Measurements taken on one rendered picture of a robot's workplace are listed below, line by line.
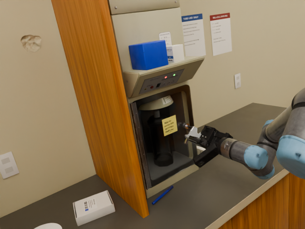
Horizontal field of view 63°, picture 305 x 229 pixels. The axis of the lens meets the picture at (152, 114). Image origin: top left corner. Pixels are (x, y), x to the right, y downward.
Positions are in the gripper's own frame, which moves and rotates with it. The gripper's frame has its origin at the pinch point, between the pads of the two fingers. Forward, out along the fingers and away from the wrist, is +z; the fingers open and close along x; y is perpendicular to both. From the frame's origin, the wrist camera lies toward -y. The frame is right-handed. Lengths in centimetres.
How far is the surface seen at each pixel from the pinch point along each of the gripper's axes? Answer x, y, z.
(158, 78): 30.7, 11.4, -2.5
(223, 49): -38, 80, 48
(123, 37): 48, 18, 6
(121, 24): 51, 21, 6
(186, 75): 17.9, 21.4, 0.1
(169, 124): 9.7, 1.0, 4.3
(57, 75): 49, -3, 49
